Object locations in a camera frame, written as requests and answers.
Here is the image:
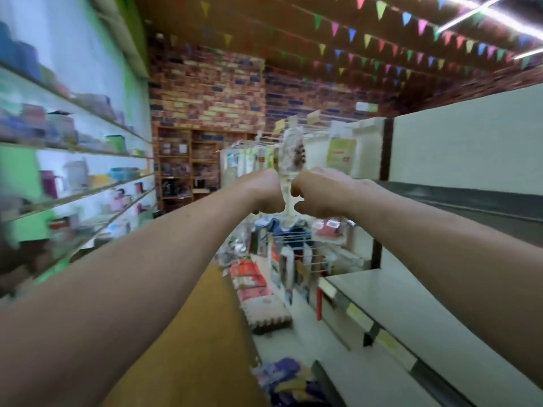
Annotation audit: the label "person's left hand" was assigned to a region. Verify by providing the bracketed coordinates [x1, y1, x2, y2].
[242, 169, 288, 215]

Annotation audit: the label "person's right hand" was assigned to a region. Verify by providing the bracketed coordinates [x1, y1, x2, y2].
[291, 167, 366, 219]

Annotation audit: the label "metal store shelving unit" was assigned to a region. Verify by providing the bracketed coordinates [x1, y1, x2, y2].
[309, 83, 543, 407]

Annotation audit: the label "person's right forearm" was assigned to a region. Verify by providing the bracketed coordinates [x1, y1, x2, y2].
[352, 186, 543, 387]

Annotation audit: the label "person's left forearm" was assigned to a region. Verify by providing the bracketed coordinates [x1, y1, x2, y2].
[0, 182, 264, 407]

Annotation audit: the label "hanging packaged goods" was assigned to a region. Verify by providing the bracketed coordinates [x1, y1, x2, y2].
[219, 114, 387, 209]

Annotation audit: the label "red mesh bag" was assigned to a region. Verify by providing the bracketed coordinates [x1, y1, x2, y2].
[229, 258, 273, 304]

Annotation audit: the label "white textured pack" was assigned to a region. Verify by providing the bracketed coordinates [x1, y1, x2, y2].
[242, 295, 294, 333]

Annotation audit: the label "dark plastic bags bundle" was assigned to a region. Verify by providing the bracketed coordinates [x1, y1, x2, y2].
[253, 357, 332, 407]

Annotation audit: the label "short ceiling light strip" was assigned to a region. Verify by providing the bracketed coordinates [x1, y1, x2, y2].
[513, 46, 543, 61]

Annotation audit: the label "diagonal ceiling light strip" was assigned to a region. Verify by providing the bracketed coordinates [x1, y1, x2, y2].
[441, 0, 543, 43]

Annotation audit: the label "wire display rack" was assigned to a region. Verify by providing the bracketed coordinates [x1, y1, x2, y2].
[250, 218, 374, 306]

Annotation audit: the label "strings of colourful bunting flags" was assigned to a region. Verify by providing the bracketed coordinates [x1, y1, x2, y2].
[144, 0, 543, 94]

